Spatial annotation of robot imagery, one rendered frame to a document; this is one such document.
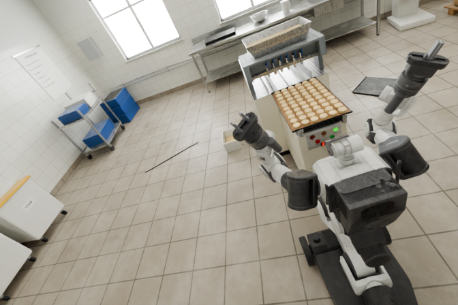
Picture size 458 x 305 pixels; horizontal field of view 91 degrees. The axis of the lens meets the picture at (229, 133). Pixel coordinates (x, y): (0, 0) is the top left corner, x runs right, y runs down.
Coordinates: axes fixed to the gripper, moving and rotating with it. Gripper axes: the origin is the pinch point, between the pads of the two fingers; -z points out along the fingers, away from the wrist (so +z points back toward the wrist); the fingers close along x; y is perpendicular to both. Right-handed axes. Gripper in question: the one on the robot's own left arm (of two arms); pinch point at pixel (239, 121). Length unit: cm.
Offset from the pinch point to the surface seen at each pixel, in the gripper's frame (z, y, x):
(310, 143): 86, -13, 25
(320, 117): 75, -12, 41
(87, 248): 98, -168, -200
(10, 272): 56, -197, -260
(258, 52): 64, -89, 72
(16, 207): 37, -246, -216
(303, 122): 73, -19, 33
